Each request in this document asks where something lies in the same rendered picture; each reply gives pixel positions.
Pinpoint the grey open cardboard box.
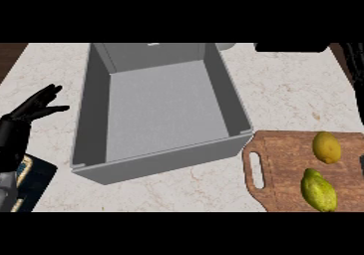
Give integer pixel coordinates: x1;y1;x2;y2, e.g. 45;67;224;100
70;42;255;186

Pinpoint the black flat appliance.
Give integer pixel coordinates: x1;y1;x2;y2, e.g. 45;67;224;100
254;42;332;54

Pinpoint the yellow lemon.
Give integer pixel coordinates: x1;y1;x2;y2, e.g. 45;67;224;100
311;130;344;165

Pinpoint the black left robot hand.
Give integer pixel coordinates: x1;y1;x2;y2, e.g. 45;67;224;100
2;84;72;124

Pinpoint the pale grey rounded object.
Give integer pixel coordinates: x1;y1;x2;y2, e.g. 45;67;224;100
215;42;237;52

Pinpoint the tall black striped appliance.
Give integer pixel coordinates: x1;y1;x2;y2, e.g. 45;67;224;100
338;42;364;132

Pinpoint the dark tray with patterned rim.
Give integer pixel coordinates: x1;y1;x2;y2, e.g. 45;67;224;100
10;153;60;213

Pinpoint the brown wooden cutting board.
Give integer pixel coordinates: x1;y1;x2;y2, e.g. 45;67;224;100
240;129;364;213

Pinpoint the green mango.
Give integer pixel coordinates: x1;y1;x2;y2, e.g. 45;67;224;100
300;167;339;213

